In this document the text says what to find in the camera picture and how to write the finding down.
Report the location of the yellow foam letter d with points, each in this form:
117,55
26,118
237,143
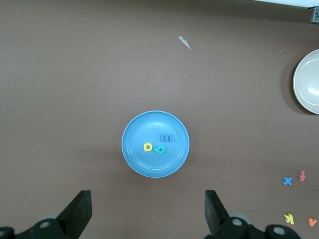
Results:
145,147

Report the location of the yellow foam letter k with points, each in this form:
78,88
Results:
289,218

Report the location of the blue plate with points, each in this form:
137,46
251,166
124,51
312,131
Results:
149,124

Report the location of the blue foam letter m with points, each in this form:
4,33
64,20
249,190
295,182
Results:
166,136

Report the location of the brown table cover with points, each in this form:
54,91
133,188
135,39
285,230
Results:
74,74

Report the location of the white paper scrap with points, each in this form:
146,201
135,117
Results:
185,42

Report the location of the teal foam letter b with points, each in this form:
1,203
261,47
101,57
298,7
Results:
160,150

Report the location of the beige plate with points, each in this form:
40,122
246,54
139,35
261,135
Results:
309,82

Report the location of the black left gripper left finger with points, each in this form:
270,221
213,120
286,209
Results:
74,216

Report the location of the small metal bracket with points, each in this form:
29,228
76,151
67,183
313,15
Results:
315,16

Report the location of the salmon foam letter f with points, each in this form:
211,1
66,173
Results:
302,175

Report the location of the orange foam letter v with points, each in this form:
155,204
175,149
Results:
312,222

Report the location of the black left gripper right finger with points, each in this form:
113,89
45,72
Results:
216,219

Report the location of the blue foam letter x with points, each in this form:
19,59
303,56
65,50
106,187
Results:
287,181

